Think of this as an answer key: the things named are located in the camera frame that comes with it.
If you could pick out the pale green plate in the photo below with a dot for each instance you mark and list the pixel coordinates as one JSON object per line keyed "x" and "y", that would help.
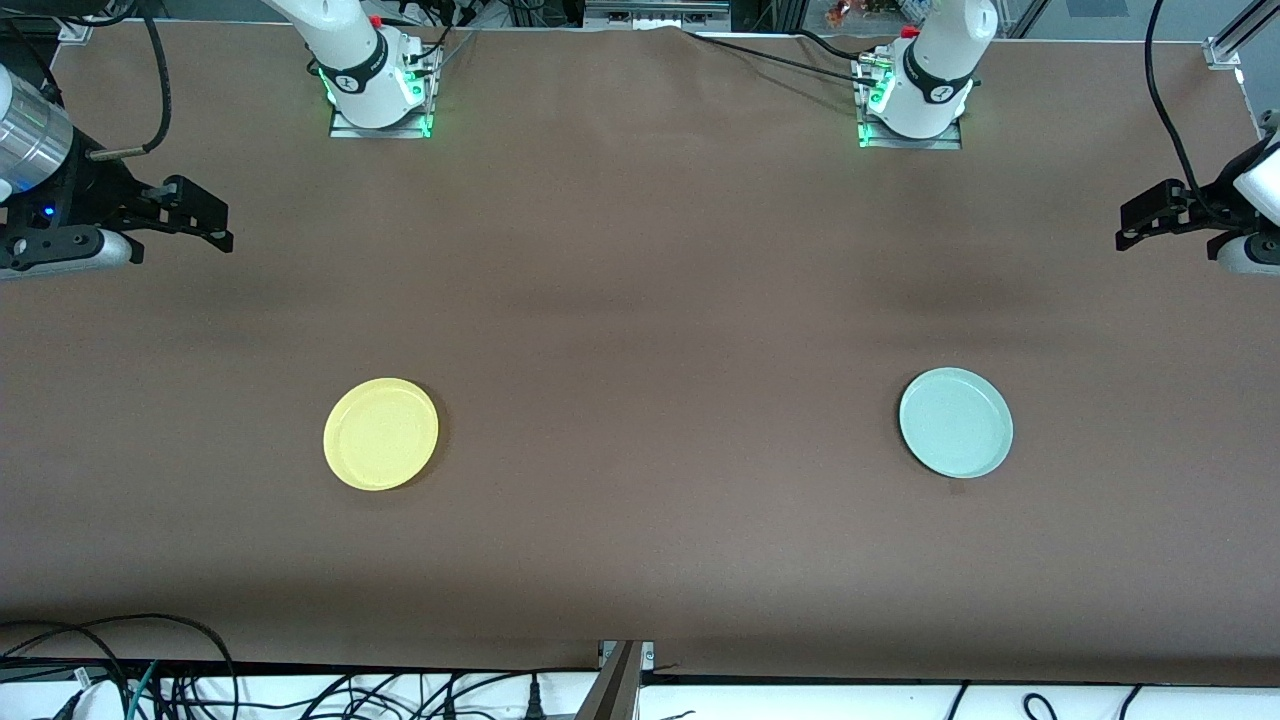
{"x": 955, "y": 422}

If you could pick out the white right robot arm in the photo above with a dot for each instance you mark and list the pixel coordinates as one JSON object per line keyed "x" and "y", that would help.
{"x": 355, "y": 50}

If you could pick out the brown table cover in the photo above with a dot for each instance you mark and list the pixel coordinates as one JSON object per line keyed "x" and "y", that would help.
{"x": 640, "y": 540}

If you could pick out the aluminium corner post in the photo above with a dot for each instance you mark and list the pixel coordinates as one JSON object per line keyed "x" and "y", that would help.
{"x": 1235, "y": 35}

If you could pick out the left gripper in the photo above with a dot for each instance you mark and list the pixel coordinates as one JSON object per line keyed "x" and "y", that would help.
{"x": 1205, "y": 203}

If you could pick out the yellow plate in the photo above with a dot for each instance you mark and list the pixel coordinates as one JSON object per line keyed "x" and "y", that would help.
{"x": 380, "y": 435}

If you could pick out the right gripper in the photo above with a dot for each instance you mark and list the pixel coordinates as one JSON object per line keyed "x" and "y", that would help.
{"x": 92, "y": 188}

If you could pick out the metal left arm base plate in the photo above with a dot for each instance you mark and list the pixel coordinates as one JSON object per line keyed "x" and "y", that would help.
{"x": 950, "y": 143}

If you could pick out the black power plug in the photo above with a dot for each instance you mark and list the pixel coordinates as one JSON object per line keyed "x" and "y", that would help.
{"x": 535, "y": 705}

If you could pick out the aluminium frame profile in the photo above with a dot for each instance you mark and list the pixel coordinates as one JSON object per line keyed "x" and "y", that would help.
{"x": 610, "y": 690}

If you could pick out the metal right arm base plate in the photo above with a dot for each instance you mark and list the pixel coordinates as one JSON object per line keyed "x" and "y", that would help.
{"x": 345, "y": 131}

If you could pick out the small aluminium corner bracket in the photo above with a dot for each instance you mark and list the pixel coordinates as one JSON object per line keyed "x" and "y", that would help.
{"x": 75, "y": 30}

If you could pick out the silver metal rail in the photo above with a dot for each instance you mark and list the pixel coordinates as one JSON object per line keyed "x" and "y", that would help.
{"x": 655, "y": 14}

